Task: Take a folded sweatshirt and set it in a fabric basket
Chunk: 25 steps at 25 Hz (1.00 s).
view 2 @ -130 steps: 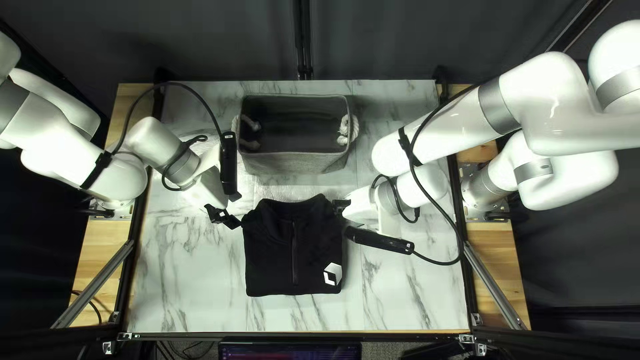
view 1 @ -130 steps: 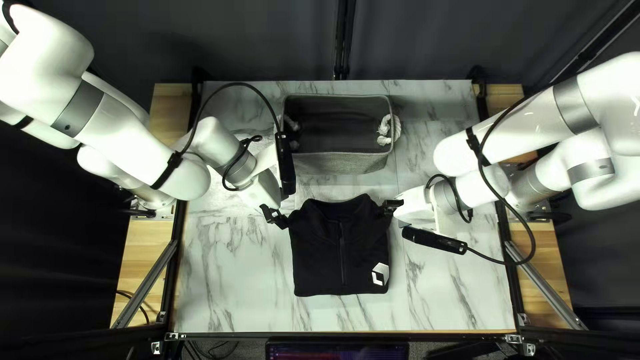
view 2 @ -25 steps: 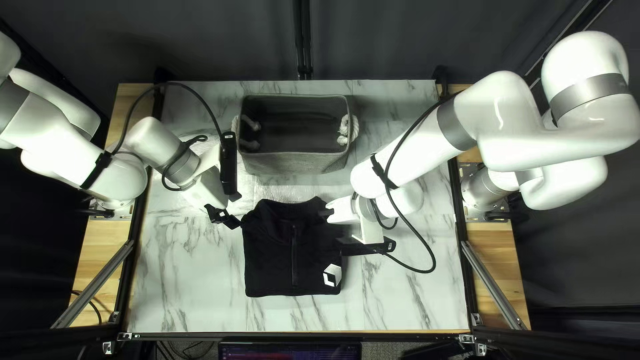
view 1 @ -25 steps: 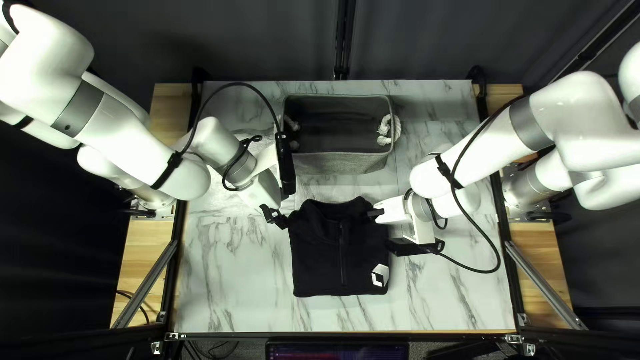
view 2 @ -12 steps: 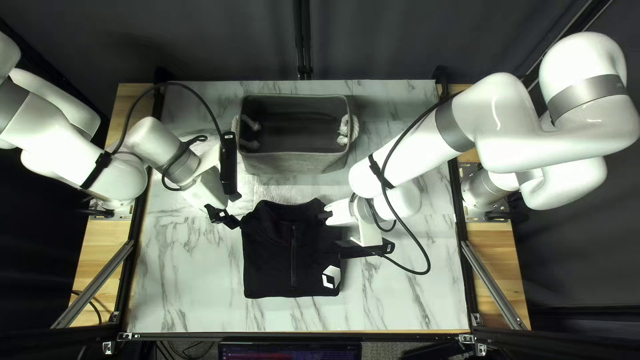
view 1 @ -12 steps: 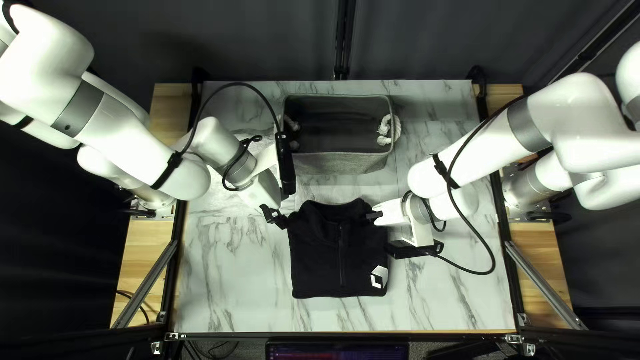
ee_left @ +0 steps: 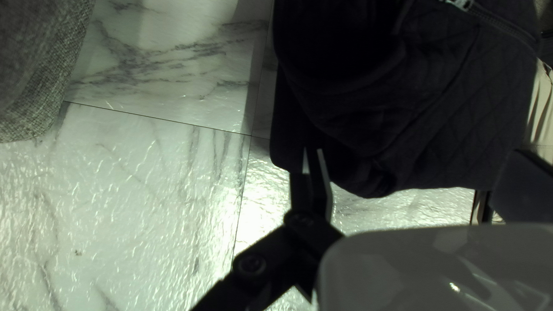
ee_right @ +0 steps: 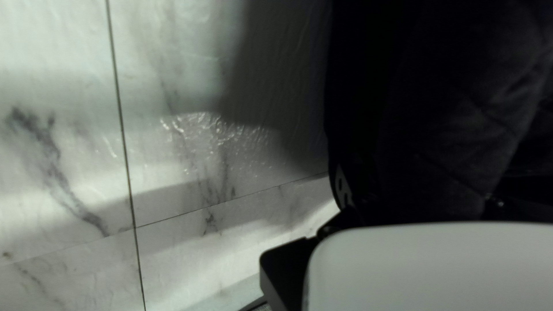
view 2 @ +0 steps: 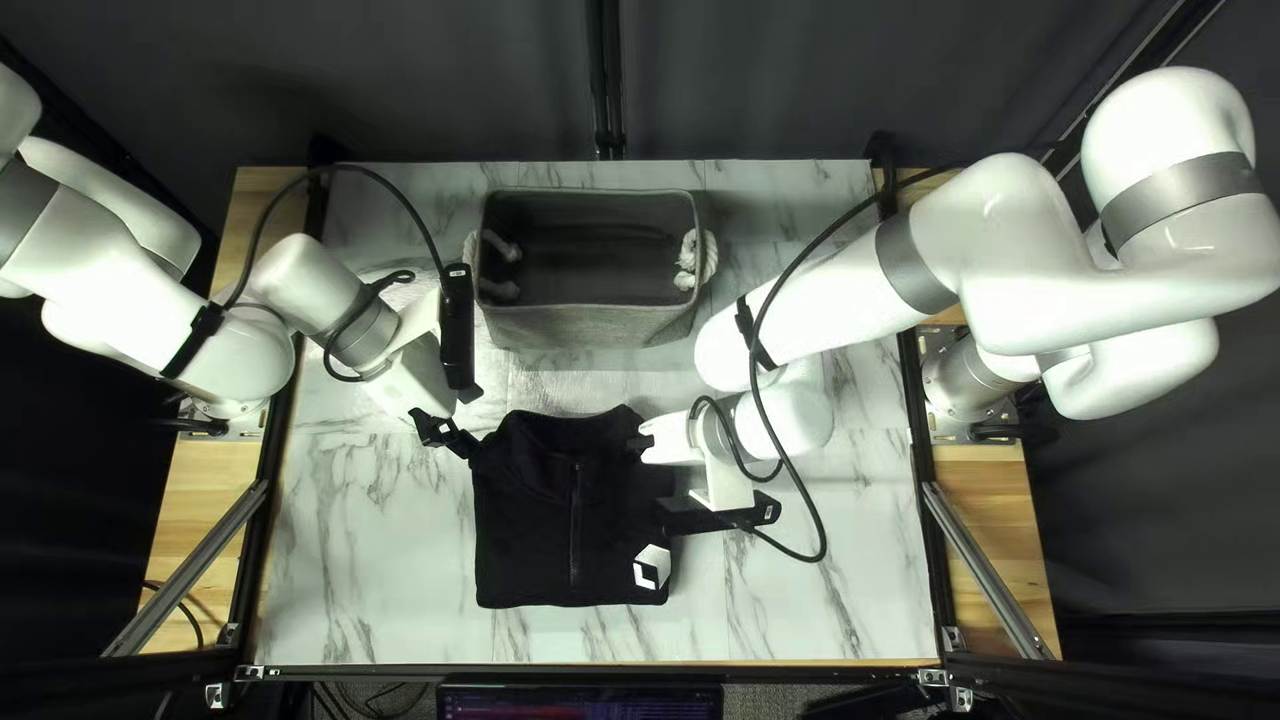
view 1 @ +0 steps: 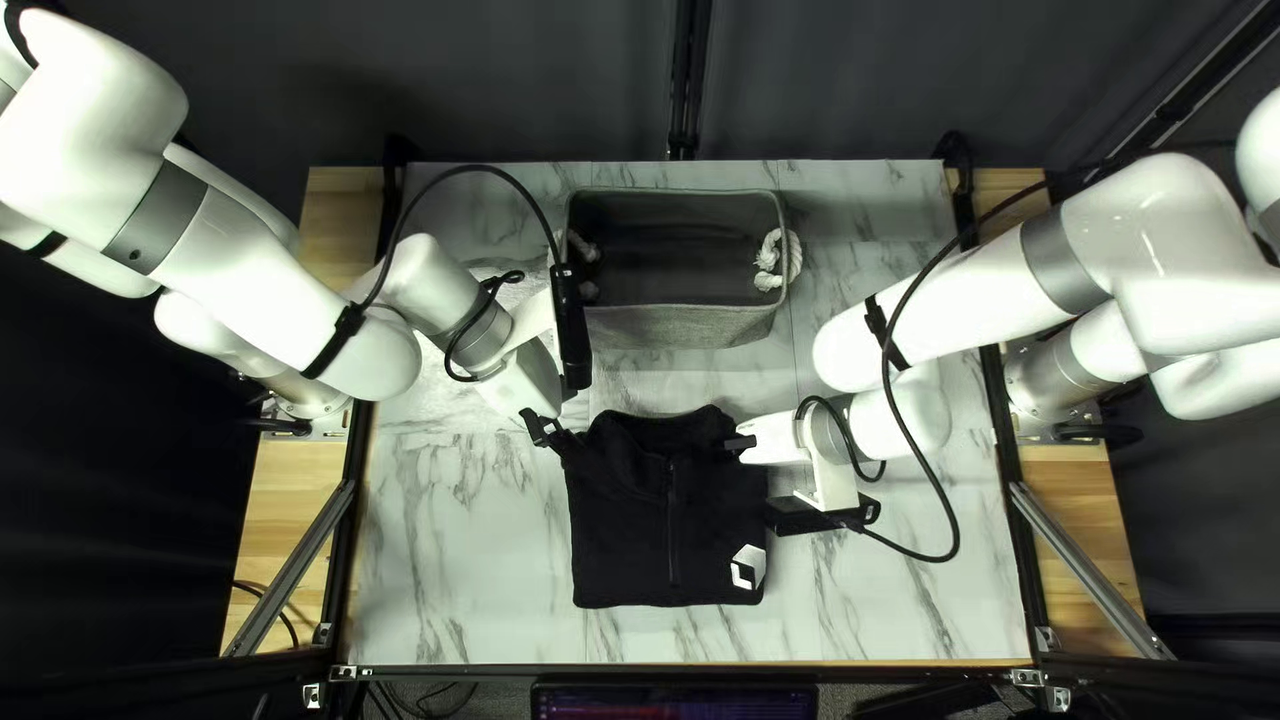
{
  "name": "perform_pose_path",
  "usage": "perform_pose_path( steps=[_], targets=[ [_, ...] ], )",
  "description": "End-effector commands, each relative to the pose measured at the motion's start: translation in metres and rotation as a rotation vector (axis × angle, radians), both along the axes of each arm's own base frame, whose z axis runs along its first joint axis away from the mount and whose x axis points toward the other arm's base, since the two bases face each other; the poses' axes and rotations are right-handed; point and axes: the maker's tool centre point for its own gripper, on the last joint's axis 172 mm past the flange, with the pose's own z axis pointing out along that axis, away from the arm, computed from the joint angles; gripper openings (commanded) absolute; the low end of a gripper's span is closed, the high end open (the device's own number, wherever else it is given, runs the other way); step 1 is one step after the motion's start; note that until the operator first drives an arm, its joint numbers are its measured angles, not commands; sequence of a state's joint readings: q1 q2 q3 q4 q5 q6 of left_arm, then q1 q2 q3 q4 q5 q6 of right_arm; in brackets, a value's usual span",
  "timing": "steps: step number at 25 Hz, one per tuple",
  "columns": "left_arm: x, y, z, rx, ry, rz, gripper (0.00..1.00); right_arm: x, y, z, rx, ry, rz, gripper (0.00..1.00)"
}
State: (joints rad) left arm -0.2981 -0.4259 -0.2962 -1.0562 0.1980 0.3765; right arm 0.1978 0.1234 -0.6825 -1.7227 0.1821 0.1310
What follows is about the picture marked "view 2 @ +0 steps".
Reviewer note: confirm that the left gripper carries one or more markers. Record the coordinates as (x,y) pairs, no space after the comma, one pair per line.
(420,375)

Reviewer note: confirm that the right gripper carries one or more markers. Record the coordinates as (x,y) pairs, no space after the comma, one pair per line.
(670,440)

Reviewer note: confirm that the black sweatshirt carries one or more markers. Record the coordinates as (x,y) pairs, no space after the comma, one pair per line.
(530,520)

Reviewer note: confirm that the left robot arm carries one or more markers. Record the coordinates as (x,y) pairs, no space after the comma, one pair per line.
(120,300)

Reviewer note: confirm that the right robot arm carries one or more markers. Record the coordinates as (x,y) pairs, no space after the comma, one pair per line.
(1000,250)

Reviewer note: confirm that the grey fabric basket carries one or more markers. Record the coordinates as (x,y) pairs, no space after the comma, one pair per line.
(590,325)

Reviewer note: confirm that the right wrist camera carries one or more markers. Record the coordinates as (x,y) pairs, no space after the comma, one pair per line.
(720,515)

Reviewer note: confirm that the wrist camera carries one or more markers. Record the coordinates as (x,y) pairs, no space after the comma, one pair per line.
(457,330)
(720,515)

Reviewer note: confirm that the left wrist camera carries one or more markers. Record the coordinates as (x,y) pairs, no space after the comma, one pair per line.
(457,330)

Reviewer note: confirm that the black frame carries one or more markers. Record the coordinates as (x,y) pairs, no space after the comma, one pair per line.
(607,80)

